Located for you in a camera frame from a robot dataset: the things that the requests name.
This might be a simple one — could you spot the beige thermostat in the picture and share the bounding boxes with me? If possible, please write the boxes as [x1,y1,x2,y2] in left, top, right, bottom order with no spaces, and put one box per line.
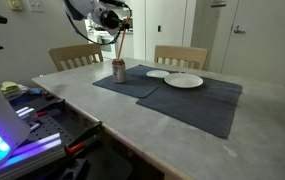
[7,0,23,12]

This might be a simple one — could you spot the white room door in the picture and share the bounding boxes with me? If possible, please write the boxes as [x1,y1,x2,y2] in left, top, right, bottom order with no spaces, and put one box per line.
[220,0,285,88]

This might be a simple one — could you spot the blue cloth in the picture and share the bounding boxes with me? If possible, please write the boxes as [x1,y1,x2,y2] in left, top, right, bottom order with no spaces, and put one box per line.
[28,87,45,96]

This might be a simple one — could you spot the silver aluminium extrusion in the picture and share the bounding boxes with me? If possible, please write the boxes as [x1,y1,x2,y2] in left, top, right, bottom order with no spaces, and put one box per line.
[0,132,66,180]

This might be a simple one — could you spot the orange black bar clamp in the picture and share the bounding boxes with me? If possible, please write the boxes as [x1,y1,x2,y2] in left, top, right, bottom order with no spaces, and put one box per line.
[64,120,104,156]

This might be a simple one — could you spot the large white plate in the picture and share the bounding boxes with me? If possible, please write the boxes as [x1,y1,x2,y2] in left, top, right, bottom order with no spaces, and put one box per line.
[163,72,204,89]

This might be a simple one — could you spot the small white plate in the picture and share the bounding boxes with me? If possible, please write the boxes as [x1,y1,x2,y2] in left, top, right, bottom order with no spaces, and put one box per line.
[145,69,171,79]

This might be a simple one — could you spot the white light switch plate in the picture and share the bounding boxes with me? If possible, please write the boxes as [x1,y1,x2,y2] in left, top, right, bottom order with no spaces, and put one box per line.
[26,0,45,14]

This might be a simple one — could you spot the white kitchen stove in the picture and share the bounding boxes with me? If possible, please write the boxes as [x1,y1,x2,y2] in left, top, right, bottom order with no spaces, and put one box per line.
[95,30,118,61]

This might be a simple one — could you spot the yellow green cloth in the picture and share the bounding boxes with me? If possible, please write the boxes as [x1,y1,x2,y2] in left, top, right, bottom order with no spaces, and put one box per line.
[0,81,20,95]

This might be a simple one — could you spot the red drinking straw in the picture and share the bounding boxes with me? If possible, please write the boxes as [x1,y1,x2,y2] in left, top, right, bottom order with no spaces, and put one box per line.
[116,17,131,62]

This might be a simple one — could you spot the black perforated breadboard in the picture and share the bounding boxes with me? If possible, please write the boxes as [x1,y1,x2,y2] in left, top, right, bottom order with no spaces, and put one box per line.
[25,113,77,148]

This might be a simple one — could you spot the soda can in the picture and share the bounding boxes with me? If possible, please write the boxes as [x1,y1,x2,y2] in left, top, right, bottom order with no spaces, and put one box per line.
[111,58,127,84]

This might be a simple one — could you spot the large dark grey placemat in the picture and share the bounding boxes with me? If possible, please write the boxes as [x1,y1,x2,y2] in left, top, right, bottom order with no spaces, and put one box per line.
[135,71,243,139]

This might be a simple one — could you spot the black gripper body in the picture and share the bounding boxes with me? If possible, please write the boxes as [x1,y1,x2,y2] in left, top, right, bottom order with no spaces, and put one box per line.
[99,9,123,32]

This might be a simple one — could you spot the small dark grey placemat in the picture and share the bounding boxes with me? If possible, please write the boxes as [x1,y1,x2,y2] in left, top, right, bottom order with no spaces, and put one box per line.
[92,64,180,99]

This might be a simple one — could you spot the light wooden chair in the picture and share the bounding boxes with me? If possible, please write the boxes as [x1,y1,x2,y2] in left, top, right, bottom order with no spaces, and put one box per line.
[47,43,105,73]
[153,45,209,71]

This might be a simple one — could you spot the silver door handle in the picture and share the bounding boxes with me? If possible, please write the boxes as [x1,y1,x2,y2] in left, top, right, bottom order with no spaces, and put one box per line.
[232,24,246,35]

